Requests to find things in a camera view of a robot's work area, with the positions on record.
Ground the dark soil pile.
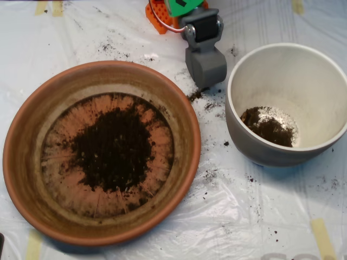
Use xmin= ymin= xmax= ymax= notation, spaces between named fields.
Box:
xmin=69 ymin=94 xmax=174 ymax=215

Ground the small spilled soil clump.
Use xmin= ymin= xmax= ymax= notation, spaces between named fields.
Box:
xmin=187 ymin=84 xmax=211 ymax=102

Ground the white ceramic pot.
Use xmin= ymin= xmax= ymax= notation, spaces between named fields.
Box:
xmin=224 ymin=42 xmax=347 ymax=167

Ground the dark soil in pot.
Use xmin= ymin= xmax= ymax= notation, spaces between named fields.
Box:
xmin=240 ymin=106 xmax=299 ymax=148

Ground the terracotta saucer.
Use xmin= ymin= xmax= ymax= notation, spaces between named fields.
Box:
xmin=2 ymin=60 xmax=202 ymax=247

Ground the clear plastic cover sheet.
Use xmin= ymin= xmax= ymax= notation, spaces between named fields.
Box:
xmin=0 ymin=0 xmax=347 ymax=260

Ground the red and white servo cable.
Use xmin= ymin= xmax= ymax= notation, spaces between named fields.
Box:
xmin=148 ymin=0 xmax=187 ymax=34

